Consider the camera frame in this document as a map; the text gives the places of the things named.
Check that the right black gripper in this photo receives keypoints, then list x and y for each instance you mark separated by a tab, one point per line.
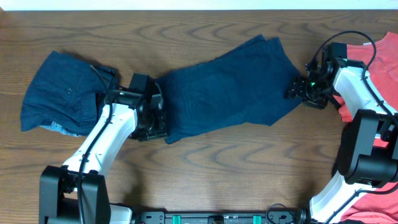
298	90

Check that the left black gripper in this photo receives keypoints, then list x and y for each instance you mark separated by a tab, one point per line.
158	116

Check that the navy blue shorts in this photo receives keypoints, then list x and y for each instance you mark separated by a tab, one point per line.
245	85

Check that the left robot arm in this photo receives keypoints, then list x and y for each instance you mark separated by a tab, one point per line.
76	192

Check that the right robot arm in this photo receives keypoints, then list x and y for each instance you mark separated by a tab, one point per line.
367	157

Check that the red t-shirt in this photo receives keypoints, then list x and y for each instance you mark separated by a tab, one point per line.
372	208

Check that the folded navy shorts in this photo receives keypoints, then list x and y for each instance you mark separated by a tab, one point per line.
66	95

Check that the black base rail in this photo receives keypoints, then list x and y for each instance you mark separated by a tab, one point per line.
199	217

